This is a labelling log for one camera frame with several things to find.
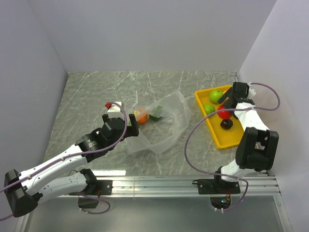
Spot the purple cable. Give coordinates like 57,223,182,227
0,101,127,222
184,82,281,212

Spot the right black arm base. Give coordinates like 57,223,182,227
192,178,240,211

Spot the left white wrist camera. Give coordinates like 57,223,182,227
105,102,124,120

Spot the clear plastic bag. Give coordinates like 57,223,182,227
127,90,192,154

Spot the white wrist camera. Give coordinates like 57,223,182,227
248,83,257,99
105,102,124,120

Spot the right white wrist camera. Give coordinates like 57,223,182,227
248,83,257,99

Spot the dark green vegetable in bag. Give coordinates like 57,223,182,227
149,105,162,122

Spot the orange fruit in bag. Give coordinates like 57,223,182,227
137,114,148,124

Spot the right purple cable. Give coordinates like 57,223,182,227
184,82,281,212

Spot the green fruit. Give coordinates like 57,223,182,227
203,104,216,115

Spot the green apple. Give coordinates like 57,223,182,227
209,89,223,104

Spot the yellow plastic tray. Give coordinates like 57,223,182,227
195,85,243,149

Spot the red fruit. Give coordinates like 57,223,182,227
217,105,232,120

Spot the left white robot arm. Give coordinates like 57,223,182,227
2,114,139,218

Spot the dark purple fruit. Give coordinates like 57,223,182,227
220,119,233,130

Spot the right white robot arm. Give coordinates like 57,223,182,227
212,82,279,193

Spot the aluminium rail frame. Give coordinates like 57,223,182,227
14,72,294,232

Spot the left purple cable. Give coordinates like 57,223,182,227
0,101,127,222

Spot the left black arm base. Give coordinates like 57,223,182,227
69,180,113,215

